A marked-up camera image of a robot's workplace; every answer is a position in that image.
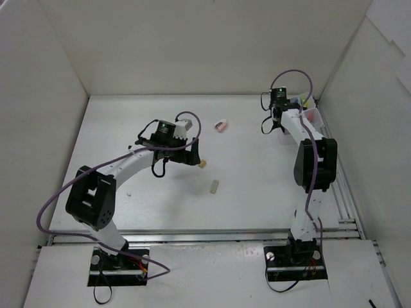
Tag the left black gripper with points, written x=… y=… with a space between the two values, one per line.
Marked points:
x=194 y=152

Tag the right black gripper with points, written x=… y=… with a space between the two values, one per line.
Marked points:
x=275 y=119

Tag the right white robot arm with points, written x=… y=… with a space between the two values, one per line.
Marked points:
x=315 y=167

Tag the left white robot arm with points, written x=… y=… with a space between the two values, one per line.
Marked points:
x=92 y=199

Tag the white compartment organizer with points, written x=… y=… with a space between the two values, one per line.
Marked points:
x=292 y=132

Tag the beige eraser stick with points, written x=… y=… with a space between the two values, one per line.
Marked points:
x=214 y=186

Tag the pink white eraser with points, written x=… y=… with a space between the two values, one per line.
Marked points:
x=221 y=125

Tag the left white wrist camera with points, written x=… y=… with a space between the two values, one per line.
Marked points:
x=181 y=128

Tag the aluminium rail front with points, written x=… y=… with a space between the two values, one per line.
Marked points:
x=214 y=236

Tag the aluminium rail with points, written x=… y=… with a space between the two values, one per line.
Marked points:
x=214 y=236
x=349 y=223

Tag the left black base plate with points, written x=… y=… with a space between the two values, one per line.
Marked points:
x=117 y=271

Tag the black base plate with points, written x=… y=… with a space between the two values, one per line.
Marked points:
x=280 y=267
x=117 y=271

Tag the aluminium rail right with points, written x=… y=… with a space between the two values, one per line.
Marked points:
x=349 y=223

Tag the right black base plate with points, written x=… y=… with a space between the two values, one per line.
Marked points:
x=280 y=267

